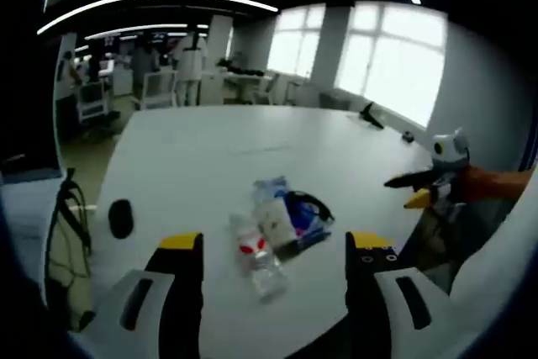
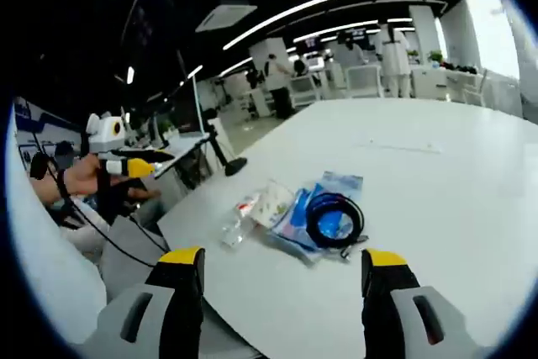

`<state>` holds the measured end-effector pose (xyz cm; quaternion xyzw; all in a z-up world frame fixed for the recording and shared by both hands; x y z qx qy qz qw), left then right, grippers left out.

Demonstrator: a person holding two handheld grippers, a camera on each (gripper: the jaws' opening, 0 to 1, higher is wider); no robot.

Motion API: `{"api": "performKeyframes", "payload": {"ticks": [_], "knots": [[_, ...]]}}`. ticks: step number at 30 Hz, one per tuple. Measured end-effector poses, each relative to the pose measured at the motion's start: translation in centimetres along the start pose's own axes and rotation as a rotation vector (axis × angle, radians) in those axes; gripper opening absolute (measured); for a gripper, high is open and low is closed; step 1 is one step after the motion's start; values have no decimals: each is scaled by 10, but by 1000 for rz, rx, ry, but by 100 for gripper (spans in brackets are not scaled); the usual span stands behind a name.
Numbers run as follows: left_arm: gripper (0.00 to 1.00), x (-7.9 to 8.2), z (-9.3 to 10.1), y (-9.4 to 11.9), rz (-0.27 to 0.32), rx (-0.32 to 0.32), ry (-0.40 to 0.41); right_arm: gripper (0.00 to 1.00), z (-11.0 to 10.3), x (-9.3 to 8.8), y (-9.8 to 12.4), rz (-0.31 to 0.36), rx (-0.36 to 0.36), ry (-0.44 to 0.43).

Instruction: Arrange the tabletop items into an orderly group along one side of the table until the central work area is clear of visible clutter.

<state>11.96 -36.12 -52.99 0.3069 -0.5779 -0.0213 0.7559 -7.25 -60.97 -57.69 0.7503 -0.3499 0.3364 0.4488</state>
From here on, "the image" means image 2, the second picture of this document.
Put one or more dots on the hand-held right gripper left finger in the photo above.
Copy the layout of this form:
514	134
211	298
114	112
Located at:
176	291

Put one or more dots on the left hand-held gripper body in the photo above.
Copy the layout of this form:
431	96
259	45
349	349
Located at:
105	136

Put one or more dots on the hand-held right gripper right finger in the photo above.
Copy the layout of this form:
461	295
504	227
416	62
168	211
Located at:
391	291

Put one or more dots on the clear plastic bag with items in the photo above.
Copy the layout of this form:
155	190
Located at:
235	228

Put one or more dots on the pale blue tissue pack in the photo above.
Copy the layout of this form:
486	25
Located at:
344	182

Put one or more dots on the blue wet wipes pack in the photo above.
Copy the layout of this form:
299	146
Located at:
290	224

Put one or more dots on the white paper cup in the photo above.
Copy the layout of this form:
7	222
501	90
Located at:
273	203

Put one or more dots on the person's left hand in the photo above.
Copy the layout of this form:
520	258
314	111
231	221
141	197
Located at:
84	178

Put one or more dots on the white side desk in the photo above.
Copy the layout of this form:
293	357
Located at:
185	144

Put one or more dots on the dark computer monitor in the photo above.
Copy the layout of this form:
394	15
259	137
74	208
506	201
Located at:
185	107

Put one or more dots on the black wristband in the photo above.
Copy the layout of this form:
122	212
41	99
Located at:
63	184

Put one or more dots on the white table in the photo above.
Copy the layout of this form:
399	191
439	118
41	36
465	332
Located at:
420	207

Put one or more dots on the black desk stand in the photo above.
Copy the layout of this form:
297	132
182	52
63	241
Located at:
235	166

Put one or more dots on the person's white clothing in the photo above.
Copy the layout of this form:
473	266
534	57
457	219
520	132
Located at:
50	270

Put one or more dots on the white mesh chair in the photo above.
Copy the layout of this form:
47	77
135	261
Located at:
307	90
363	81

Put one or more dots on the white cabinet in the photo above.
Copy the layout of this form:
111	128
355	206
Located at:
428	83

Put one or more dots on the green potted plant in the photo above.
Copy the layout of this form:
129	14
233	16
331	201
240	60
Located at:
436	56

